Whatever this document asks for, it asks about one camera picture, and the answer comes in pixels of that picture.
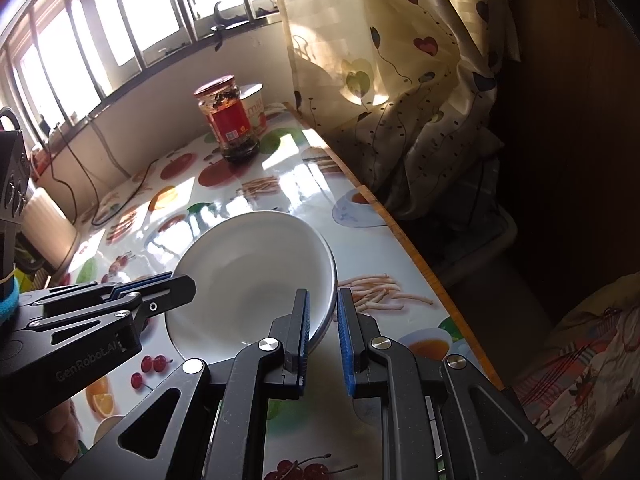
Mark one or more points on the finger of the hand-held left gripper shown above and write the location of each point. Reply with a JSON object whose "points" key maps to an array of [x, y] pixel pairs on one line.
{"points": [[170, 292], [142, 281]]}

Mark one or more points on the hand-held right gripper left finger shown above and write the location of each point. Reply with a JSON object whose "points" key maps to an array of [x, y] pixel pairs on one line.
{"points": [[304, 335]]}

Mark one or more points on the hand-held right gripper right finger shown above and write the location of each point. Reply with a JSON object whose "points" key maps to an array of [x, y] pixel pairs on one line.
{"points": [[345, 340]]}

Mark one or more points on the white ceramic bowl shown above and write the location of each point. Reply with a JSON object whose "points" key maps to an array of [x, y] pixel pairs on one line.
{"points": [[250, 270]]}

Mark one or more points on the person's left hand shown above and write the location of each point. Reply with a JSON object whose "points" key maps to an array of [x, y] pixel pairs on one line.
{"points": [[57, 425]]}

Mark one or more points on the white and black electric kettle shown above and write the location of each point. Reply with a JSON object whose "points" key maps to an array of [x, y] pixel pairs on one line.
{"points": [[47, 230]]}

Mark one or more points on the fruit print tablecloth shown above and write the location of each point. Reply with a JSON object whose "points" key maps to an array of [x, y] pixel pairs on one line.
{"points": [[310, 200]]}

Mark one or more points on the white plastic bin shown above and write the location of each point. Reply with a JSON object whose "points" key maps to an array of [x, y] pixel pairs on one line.
{"points": [[480, 255]]}

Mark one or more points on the red label glass jar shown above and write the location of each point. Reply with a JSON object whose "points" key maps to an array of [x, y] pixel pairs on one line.
{"points": [[227, 120]]}

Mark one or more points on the white paper cup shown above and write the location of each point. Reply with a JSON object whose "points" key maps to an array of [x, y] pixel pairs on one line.
{"points": [[256, 110]]}

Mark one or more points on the printed blanket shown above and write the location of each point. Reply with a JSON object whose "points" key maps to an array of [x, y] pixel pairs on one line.
{"points": [[590, 360]]}

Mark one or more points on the window bars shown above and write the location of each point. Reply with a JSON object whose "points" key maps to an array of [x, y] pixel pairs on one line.
{"points": [[100, 25]]}

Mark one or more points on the black window latch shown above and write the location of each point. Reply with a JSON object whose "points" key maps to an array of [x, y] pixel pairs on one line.
{"points": [[222, 22]]}

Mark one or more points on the heart print curtain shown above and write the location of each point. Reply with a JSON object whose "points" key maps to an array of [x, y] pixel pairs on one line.
{"points": [[400, 35]]}

